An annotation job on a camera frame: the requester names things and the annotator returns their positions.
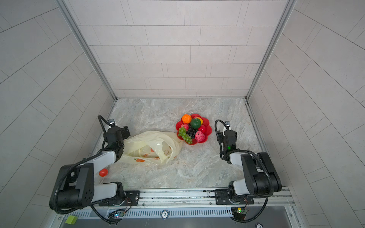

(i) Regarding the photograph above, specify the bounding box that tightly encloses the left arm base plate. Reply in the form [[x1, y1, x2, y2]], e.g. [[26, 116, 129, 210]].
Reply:
[[98, 191, 140, 208]]

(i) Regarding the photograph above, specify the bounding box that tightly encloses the green block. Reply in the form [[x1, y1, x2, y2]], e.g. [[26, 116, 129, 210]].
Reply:
[[65, 215, 78, 225]]

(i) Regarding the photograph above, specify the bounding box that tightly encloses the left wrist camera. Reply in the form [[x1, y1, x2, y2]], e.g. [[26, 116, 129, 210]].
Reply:
[[108, 119, 116, 126]]

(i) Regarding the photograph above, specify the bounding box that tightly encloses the green grape bunch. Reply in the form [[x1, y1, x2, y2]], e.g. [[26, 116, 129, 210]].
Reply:
[[178, 127, 193, 144]]

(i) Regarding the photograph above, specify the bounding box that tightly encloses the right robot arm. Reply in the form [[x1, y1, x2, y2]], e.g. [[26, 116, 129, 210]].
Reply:
[[216, 130, 282, 203]]

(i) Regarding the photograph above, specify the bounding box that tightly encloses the orange tangerine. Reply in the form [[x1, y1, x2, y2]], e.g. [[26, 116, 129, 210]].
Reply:
[[181, 114, 192, 124]]

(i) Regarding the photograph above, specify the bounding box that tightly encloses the cream plastic fruit bag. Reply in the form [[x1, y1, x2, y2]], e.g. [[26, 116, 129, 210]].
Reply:
[[120, 131, 183, 165]]

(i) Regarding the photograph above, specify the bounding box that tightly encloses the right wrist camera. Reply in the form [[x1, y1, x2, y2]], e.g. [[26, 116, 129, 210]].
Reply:
[[224, 121, 231, 130]]

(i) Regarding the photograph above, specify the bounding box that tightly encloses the yellow red mango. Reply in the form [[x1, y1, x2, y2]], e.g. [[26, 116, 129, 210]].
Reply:
[[195, 116, 203, 125]]

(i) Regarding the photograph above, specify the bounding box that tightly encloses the aluminium mounting rail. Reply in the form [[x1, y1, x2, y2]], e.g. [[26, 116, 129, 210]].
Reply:
[[56, 186, 295, 211]]

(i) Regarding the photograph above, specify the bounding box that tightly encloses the pink dragon fruit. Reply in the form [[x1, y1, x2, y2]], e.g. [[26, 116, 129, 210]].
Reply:
[[194, 131, 206, 143]]

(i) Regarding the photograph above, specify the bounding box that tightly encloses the black grape bunch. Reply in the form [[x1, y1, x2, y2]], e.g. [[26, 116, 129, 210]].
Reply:
[[186, 127, 198, 139]]

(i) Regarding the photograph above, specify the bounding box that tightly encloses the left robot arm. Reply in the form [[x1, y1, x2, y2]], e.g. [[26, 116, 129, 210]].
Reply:
[[49, 125, 130, 214]]

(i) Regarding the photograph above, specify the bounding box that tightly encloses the circuit board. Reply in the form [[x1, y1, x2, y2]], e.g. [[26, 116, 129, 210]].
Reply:
[[231, 208, 247, 221], [108, 210, 125, 219]]

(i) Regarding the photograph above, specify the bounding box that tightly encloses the small red object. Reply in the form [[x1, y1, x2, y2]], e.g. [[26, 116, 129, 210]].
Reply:
[[99, 168, 109, 177]]

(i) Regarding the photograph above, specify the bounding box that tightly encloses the pink strawberry fruit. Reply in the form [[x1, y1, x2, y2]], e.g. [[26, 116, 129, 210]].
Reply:
[[180, 123, 190, 131]]

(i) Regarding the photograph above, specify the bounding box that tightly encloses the red flower-shaped plate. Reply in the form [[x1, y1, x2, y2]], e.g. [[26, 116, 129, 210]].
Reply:
[[175, 114, 213, 145]]

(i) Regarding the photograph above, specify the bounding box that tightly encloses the left circuit board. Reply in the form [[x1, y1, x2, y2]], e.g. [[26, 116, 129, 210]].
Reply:
[[108, 210, 125, 219]]

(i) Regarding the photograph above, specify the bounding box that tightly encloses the right circuit board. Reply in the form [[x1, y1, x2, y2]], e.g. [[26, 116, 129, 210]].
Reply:
[[231, 208, 247, 221]]

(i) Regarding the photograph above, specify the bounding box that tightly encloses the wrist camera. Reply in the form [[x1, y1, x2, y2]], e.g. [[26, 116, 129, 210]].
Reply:
[[224, 121, 231, 130], [108, 119, 116, 126]]

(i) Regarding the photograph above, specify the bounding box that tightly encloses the green round fruit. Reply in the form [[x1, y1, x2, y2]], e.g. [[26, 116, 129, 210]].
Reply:
[[190, 118, 201, 129]]

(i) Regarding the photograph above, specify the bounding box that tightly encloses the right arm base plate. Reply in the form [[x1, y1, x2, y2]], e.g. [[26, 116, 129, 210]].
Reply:
[[213, 189, 254, 205]]

